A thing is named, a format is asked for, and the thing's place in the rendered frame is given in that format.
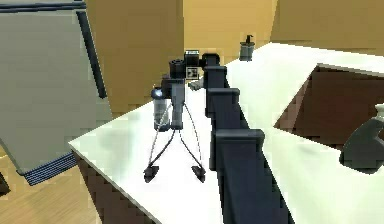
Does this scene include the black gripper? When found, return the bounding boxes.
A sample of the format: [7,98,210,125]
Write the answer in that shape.
[143,58,207,184]

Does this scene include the glass shaker with dark cap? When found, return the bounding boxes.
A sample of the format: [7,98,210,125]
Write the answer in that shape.
[151,86,172,132]

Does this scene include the white-topped brown kitchen counter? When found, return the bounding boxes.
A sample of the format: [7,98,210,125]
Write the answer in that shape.
[67,41,384,224]

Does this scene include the small grey object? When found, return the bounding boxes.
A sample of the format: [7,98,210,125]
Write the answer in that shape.
[187,77,205,92]

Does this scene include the grey soap dispenser bottle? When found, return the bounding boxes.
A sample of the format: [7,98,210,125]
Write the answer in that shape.
[238,33,256,63]

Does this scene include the grey fridge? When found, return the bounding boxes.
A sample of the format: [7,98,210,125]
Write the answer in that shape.
[0,0,115,187]

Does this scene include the brown sink basin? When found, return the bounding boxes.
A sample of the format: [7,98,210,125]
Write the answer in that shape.
[273,62,384,152]

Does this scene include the dark grey faucet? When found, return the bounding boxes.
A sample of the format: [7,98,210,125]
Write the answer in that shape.
[338,103,384,175]

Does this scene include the dark fridge handle bar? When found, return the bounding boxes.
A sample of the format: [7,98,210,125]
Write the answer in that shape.
[75,10,109,100]

